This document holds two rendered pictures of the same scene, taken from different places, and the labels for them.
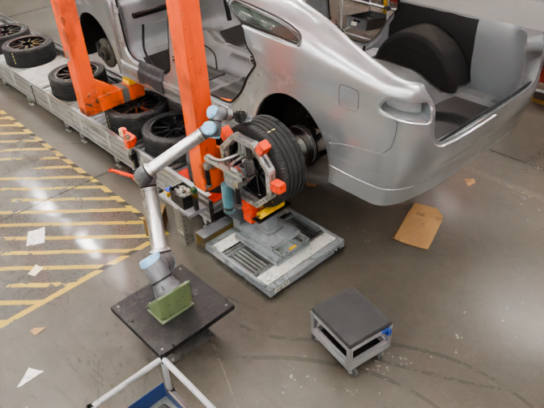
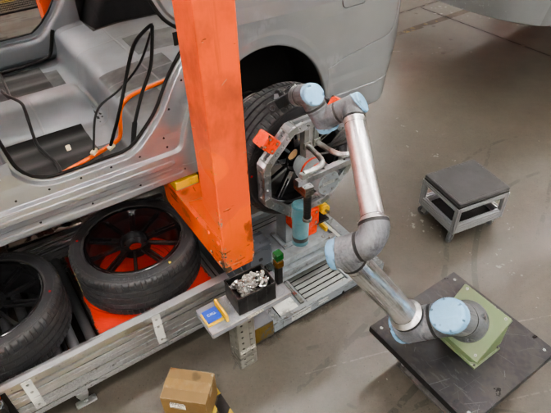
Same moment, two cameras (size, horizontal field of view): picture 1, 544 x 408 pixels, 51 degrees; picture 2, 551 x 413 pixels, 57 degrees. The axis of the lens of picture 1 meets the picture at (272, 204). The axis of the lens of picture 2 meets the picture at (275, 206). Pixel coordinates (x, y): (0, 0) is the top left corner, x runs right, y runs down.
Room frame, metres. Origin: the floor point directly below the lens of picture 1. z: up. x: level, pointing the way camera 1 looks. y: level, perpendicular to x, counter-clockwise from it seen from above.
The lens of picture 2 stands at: (3.38, 2.21, 2.35)
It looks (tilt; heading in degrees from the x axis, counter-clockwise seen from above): 41 degrees down; 278
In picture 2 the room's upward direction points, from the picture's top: 2 degrees counter-clockwise
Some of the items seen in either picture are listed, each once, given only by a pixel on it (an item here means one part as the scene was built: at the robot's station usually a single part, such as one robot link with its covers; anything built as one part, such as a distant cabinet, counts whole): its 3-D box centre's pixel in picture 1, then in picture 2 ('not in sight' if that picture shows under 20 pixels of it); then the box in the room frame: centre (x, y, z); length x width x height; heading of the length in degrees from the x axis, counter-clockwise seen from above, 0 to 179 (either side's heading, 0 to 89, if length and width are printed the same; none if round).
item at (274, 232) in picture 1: (268, 218); (288, 224); (3.63, 0.04, 0.32); 0.40 x 0.30 x 0.28; 41
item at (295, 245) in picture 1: (272, 238); (292, 245); (3.61, 0.02, 0.13); 0.50 x 0.36 x 0.10; 41
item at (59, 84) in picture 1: (78, 80); not in sight; (6.47, 2.21, 0.39); 0.66 x 0.66 x 0.24
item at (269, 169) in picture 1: (247, 170); (307, 165); (3.52, 0.16, 0.85); 0.54 x 0.07 x 0.54; 41
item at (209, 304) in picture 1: (175, 320); (454, 356); (2.74, 0.71, 0.15); 0.60 x 0.60 x 0.30; 42
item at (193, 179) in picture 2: not in sight; (181, 176); (4.19, 0.13, 0.71); 0.14 x 0.14 x 0.05; 41
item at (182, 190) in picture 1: (184, 195); (250, 288); (3.73, 0.69, 0.51); 0.20 x 0.14 x 0.13; 38
